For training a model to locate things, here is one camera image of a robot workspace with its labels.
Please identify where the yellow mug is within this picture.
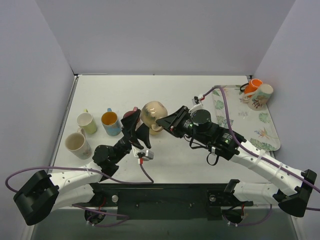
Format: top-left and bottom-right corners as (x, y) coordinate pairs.
(149, 128), (161, 136)

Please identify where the pink ghost mug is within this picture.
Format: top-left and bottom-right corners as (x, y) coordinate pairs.
(122, 106), (140, 122)

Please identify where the beige round mug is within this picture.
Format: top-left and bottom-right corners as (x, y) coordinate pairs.
(140, 101), (168, 132)

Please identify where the blue butterfly mug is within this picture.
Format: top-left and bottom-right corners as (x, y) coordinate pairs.
(101, 108), (122, 137)

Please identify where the light green mug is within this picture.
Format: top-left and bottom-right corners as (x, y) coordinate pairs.
(76, 109), (97, 135)

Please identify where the cream floral mug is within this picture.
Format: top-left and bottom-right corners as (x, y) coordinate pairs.
(64, 128), (92, 160)

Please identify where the white coral pattern mug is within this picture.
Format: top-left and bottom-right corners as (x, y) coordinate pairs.
(242, 83), (274, 111)

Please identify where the orange mug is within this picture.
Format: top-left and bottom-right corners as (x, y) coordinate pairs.
(240, 78), (263, 98)

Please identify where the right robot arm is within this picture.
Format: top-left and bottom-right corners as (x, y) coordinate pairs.
(156, 106), (317, 218)

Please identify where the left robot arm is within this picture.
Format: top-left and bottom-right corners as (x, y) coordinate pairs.
(13, 109), (151, 226)

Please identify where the floral serving tray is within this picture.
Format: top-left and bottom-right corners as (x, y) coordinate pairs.
(222, 85), (281, 152)

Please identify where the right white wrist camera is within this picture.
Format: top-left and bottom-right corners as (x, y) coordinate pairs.
(192, 95), (205, 106)

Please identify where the aluminium rail frame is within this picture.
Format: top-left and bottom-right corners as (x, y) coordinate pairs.
(29, 192), (301, 226)

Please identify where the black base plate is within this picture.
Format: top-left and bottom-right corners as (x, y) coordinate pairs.
(80, 183), (253, 221)

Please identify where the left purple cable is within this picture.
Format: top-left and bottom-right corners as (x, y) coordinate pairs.
(4, 159), (155, 228)

